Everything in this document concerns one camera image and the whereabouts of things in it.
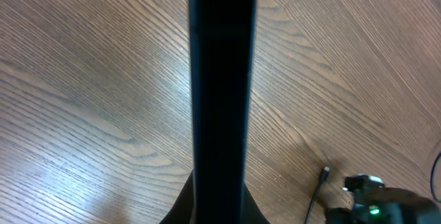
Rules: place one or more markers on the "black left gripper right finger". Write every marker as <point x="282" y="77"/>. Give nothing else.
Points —
<point x="251" y="213"/>

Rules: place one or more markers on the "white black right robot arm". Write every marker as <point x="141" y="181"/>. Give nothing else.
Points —
<point x="386" y="205"/>

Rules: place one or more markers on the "blue Samsung Galaxy smartphone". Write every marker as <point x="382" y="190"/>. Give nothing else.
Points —
<point x="221" y="34"/>

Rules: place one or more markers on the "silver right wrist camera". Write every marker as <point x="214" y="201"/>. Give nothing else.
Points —
<point x="362" y="182"/>

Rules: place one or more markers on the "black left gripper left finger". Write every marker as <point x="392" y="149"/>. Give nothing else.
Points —
<point x="183" y="208"/>

